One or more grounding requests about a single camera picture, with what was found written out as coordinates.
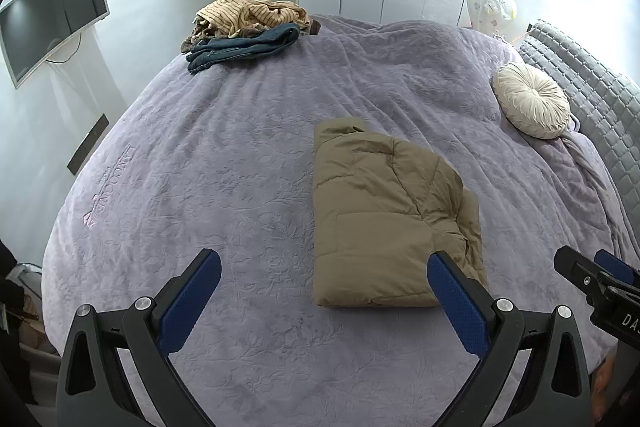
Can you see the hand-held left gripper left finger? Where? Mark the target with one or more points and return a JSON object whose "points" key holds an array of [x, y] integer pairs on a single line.
{"points": [[192, 292]]}

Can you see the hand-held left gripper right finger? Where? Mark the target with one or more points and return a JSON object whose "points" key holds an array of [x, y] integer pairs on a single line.
{"points": [[457, 302]]}

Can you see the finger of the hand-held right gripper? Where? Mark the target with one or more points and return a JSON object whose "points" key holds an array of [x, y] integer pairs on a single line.
{"points": [[620, 266], [575, 267]]}

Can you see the khaki puffer jacket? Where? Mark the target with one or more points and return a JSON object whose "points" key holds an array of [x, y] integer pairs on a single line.
{"points": [[380, 217]]}

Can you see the purple fleece blanket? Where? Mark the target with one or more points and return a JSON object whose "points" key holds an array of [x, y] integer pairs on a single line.
{"points": [[200, 157]]}

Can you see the grey quilted headboard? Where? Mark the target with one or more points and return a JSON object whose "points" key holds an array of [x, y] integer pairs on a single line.
{"points": [[600, 97]]}

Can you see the round cream pleated pillow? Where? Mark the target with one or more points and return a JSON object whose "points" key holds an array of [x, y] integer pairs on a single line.
{"points": [[532, 99]]}

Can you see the person's dark clothing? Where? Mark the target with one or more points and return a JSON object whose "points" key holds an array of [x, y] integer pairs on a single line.
{"points": [[10, 307]]}

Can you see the blue jeans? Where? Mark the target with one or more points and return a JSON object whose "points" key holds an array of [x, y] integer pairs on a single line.
{"points": [[240, 49]]}

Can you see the tan striped cloth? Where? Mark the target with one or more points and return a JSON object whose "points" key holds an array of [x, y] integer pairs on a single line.
{"points": [[240, 14]]}

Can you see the black wall panel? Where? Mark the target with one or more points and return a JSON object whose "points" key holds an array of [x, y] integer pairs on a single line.
{"points": [[87, 144]]}

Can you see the wall-mounted television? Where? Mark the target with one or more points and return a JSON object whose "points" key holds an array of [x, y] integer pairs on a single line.
{"points": [[50, 17]]}

